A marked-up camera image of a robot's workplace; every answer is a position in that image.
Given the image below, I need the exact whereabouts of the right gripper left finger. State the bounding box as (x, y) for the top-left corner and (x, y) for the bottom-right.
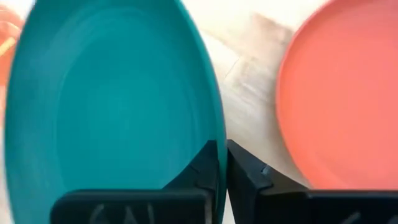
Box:
(49, 139), (220, 224)

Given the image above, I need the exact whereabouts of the teal plastic plate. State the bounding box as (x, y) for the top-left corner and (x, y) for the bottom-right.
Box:
(3, 0), (228, 224)

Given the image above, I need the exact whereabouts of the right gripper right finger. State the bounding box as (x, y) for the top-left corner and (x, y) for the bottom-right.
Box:
(226, 139), (398, 224)

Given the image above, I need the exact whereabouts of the translucent orange plastic plate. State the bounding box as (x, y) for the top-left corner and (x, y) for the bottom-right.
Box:
(0, 4), (25, 86)

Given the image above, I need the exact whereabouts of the coral red plastic plate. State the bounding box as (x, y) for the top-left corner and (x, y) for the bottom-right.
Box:
(275, 0), (398, 190)

